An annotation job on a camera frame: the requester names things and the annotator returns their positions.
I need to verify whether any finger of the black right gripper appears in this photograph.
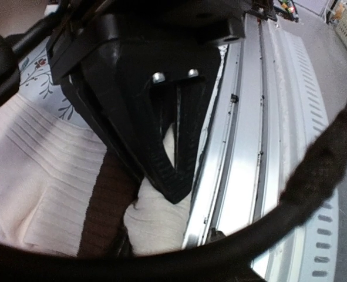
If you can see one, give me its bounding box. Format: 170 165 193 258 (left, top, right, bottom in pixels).
60 41 146 180
116 42 221 204

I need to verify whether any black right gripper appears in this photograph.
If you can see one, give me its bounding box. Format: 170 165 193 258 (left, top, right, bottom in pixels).
46 1 247 85

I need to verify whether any cream brown striped sock pair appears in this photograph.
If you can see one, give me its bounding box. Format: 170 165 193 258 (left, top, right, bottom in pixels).
0 95 190 258

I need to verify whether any floral patterned table mat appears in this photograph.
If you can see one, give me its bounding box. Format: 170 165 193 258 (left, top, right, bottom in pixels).
19 40 89 129

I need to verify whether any aluminium front rail frame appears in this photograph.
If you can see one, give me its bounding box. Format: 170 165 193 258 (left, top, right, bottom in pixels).
181 14 347 282

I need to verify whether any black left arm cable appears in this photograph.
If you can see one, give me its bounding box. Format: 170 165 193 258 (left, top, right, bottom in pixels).
0 67 347 282

